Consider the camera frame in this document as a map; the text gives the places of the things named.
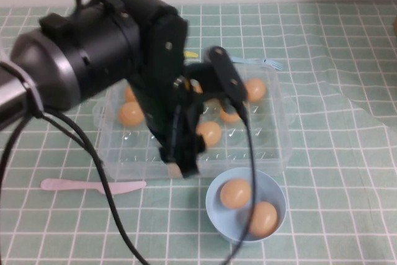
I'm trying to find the black camera cable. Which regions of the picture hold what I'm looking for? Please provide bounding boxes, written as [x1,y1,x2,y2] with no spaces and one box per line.
[216,100,259,265]

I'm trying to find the blue plastic fork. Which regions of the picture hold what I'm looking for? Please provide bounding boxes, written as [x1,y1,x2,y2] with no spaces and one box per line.
[230,56,283,71]

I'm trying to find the green checked tablecloth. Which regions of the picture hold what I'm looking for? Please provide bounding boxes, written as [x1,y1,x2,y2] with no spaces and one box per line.
[0,1,397,265]

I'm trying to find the clear plastic egg box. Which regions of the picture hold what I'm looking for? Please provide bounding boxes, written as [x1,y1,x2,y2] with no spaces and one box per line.
[92,63,295,182]

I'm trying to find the pink plastic knife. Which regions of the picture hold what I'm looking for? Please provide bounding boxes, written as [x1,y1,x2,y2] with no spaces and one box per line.
[40,178,147,197]

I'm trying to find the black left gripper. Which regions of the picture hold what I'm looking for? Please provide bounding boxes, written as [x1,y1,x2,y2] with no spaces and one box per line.
[129,14,209,180]

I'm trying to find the blue plastic bowl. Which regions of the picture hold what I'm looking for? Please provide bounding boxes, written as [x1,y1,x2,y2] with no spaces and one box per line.
[205,167,287,246]

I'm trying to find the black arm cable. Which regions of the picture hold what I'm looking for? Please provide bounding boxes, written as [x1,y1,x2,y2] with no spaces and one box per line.
[0,110,150,265]

